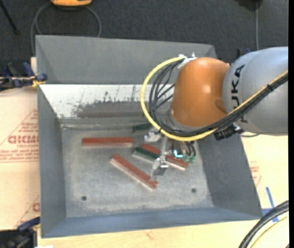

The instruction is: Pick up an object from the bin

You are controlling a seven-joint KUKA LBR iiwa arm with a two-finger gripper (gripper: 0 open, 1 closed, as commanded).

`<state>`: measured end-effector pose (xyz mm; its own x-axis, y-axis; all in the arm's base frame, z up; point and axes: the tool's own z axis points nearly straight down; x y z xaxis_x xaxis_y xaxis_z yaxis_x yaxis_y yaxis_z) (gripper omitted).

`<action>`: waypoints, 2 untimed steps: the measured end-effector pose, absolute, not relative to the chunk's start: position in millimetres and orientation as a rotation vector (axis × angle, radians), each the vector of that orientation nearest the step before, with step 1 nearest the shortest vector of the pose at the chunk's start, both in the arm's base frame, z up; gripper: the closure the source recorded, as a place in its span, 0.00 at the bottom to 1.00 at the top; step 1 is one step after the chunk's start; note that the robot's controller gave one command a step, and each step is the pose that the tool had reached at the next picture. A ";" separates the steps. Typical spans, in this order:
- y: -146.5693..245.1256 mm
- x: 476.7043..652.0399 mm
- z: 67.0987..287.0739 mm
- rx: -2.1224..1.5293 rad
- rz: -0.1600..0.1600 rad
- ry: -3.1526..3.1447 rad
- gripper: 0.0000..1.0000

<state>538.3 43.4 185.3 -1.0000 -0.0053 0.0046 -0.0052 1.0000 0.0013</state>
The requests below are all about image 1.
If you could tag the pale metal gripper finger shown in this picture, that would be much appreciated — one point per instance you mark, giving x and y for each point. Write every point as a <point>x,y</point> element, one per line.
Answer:
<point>155,170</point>
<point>163,169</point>

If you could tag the dark green flat block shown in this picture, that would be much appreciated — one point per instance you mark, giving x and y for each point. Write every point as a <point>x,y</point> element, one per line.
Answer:
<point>141,127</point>
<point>145,152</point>

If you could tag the red-brown flat block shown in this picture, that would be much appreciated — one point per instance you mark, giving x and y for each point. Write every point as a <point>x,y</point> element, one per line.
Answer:
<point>133,170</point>
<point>150,148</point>
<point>106,141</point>

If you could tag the grey metal bin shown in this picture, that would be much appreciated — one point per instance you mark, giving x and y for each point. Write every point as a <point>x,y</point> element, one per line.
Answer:
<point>97,185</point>

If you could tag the brown cardboard board red print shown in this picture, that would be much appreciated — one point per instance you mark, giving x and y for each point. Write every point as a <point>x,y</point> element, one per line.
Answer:
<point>12,143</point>

